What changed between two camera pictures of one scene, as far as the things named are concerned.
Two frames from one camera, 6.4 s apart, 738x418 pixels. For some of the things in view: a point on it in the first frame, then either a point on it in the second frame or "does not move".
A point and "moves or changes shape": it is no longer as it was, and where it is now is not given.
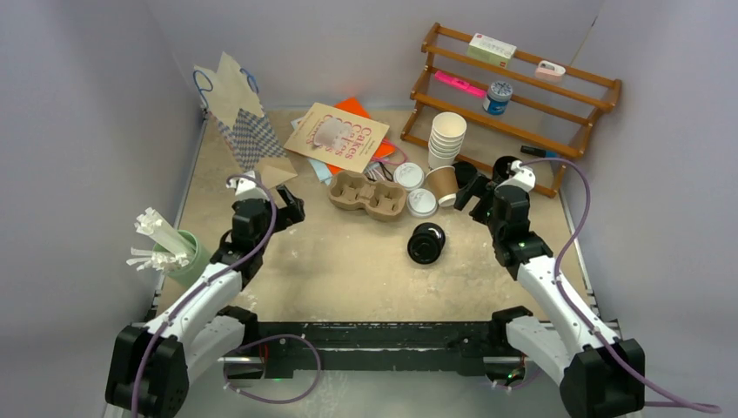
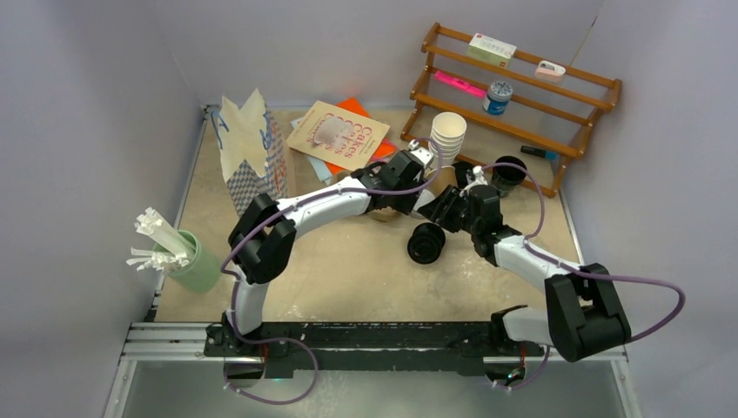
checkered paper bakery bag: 232,99 moves or changes shape
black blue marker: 539,152 does not move
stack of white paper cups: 446,139 does not move
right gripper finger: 464,194 -> 433,211
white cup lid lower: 422,203 does not move
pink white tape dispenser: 549,70 does not move
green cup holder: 190,273 does not move
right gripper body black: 494,226 -> 459,217
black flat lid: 464,172 does not move
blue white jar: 497,99 does not move
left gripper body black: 269,217 -> 405,202
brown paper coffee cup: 443,185 does not move
